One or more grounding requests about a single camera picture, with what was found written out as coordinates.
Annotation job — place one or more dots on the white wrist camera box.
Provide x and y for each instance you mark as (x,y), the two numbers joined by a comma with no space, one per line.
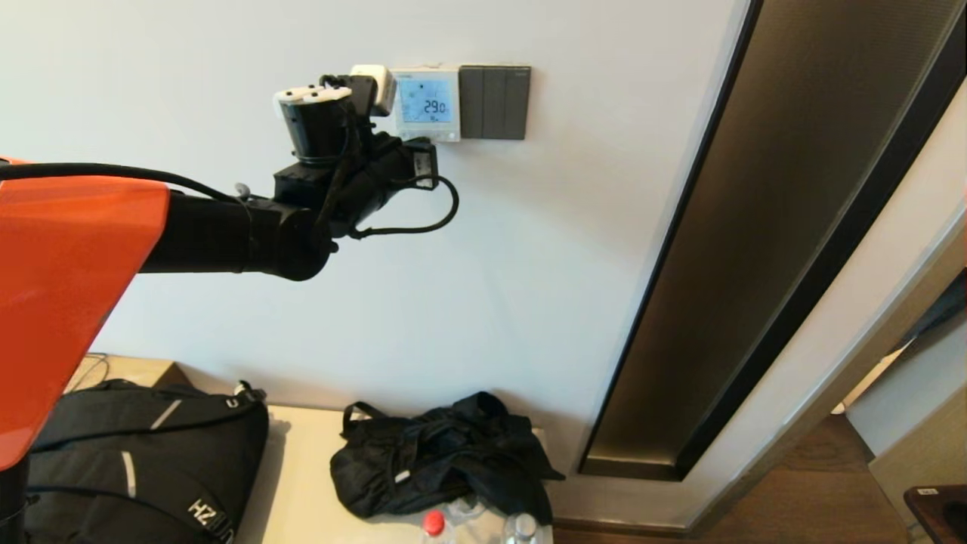
(375,87)

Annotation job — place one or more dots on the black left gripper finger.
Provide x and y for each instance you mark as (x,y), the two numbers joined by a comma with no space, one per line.
(419,162)
(431,162)

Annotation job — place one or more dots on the dark grey triple wall switch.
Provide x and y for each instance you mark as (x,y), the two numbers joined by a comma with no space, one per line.
(495,102)

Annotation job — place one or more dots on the light wooden desk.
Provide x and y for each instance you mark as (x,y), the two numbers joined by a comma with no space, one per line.
(143,372)

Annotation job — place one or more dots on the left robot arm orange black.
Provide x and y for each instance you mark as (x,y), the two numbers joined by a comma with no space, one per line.
(211,234)

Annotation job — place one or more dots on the brown wooden baseboard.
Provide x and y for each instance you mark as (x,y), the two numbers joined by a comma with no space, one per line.
(619,526)

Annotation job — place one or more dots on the black backpack with grey stripes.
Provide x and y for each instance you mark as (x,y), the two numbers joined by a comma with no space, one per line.
(151,468)

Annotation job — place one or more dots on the bronze glass panel black frame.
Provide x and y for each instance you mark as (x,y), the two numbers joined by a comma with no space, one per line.
(755,227)

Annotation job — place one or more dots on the white wall thermostat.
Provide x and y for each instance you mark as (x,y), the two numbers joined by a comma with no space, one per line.
(427,102)

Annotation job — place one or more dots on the dark brown wooden table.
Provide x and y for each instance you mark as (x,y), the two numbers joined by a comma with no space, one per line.
(940,514)

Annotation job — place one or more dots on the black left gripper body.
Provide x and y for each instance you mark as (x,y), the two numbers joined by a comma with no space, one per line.
(378,177)

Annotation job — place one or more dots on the crumpled black fabric bag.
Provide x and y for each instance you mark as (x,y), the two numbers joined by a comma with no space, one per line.
(438,461)

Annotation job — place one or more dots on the grey metal door frame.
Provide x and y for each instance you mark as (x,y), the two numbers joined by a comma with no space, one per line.
(869,344)

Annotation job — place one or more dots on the clear water bottle silver cap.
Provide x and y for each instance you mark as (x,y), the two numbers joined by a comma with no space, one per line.
(524,527)

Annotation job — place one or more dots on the clear water bottle red cap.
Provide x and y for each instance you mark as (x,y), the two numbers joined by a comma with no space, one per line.
(434,523)

